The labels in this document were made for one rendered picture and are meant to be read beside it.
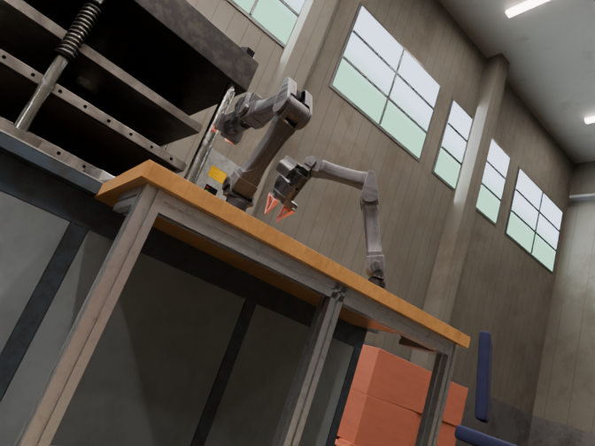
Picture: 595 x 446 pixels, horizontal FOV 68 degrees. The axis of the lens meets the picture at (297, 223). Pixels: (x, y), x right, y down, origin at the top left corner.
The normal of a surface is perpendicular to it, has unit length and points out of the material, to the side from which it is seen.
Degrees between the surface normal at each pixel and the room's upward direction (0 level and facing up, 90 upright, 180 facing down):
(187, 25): 90
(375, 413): 90
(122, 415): 90
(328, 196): 90
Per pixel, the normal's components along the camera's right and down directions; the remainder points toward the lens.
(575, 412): -0.74, -0.43
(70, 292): 0.65, -0.01
